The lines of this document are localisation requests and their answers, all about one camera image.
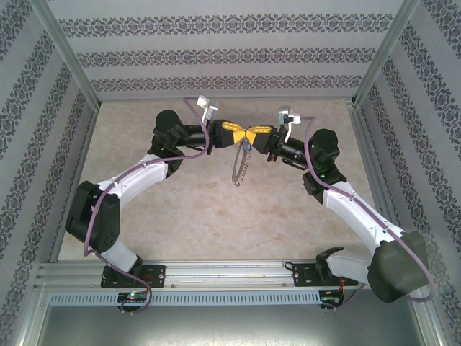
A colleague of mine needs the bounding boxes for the right circuit board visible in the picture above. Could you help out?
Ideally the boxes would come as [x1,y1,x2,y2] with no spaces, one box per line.
[321,293,345,307]

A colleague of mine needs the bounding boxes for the circuit board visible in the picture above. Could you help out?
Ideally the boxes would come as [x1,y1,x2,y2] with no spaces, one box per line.
[117,291,148,303]
[321,293,345,307]

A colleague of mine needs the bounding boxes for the left circuit board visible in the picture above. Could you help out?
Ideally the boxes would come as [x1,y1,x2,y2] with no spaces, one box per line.
[117,291,148,303]

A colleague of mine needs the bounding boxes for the grey metal sheet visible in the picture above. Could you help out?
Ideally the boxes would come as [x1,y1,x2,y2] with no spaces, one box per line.
[35,304,439,346]

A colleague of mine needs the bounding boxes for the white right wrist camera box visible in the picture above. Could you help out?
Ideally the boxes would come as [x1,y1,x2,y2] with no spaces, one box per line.
[277,104,303,137]

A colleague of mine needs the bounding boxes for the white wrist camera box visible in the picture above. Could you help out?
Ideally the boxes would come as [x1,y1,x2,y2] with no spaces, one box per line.
[277,104,303,137]
[195,95,220,123]

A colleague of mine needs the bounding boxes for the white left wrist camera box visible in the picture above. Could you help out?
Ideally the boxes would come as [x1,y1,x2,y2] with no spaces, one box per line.
[195,95,220,123]

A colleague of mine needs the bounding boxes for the aluminium back rail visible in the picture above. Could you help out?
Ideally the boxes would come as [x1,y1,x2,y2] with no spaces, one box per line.
[99,95,356,104]

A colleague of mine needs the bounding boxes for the aluminium right side rail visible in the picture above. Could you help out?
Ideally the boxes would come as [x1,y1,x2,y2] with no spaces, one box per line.
[345,100,408,259]

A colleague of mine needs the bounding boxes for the aluminium left side rail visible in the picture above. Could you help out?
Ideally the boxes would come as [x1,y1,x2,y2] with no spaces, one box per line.
[50,104,100,262]

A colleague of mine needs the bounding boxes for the aluminium right frame post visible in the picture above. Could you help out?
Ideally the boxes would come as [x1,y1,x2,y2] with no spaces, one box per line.
[352,0,421,107]

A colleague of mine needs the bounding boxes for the aluminium frame post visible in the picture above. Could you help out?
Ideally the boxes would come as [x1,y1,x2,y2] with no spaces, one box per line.
[352,0,421,107]
[30,0,101,109]

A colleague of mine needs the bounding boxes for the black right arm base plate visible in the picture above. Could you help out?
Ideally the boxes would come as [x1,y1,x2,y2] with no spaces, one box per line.
[292,262,359,288]

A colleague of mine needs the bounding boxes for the aluminium mounting rail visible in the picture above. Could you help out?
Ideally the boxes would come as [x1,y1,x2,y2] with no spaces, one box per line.
[34,259,424,289]

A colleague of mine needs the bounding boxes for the aluminium left frame post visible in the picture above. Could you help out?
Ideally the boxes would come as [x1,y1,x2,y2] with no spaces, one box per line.
[30,0,101,109]

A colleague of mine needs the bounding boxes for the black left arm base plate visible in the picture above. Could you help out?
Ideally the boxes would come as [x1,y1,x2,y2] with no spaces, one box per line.
[100,265,166,289]

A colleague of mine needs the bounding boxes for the slotted grey cable duct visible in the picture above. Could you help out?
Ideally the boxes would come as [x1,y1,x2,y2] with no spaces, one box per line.
[48,290,321,306]

